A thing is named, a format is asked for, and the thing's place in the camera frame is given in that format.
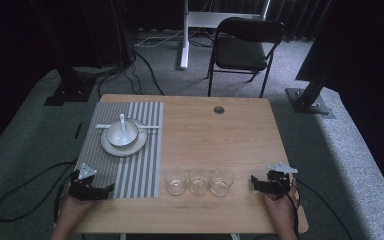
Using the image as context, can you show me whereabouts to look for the white floor cable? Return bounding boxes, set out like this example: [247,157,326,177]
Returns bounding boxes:
[133,29,185,49]

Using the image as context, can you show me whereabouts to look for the person's right hand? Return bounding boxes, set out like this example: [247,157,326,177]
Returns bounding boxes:
[262,178,299,229]

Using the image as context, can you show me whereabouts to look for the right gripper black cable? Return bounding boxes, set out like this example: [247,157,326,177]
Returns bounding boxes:
[273,173,354,240]

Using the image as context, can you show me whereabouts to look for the white ceramic spoon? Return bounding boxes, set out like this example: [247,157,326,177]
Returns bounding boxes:
[116,113,130,143]

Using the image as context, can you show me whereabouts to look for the white bowl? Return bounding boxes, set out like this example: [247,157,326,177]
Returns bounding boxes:
[105,120,140,148]

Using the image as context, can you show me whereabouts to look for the clear glass cup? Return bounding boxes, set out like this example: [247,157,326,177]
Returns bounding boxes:
[210,168,235,197]
[164,167,188,196]
[187,167,212,196]

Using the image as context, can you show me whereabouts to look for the white round plate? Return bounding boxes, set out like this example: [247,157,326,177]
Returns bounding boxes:
[100,118,149,158]

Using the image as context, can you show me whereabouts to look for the black folding chair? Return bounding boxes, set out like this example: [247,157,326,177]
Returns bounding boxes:
[206,16,286,99]

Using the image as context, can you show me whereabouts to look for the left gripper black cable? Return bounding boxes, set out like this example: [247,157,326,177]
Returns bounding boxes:
[0,160,80,223]

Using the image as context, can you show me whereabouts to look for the grey striped placemat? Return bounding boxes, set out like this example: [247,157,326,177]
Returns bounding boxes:
[75,101,165,200]

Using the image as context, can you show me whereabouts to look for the black floor cables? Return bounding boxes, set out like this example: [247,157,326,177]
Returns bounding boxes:
[96,49,166,98]

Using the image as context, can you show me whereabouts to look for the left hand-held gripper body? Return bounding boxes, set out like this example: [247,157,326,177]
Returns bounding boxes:
[67,162,98,201]

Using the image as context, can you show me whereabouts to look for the black metal stand with baseplate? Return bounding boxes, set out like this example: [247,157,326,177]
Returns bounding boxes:
[284,63,336,120]

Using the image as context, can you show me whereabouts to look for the person's left hand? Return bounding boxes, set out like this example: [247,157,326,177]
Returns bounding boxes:
[57,194,96,231]

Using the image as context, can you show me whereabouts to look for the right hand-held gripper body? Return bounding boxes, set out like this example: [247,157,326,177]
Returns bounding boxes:
[262,161,299,196]

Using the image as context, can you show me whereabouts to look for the white desk frame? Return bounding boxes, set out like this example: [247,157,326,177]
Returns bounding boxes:
[179,0,272,70]

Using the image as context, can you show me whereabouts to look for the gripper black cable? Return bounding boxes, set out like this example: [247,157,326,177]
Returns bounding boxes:
[0,160,80,223]
[273,173,354,240]

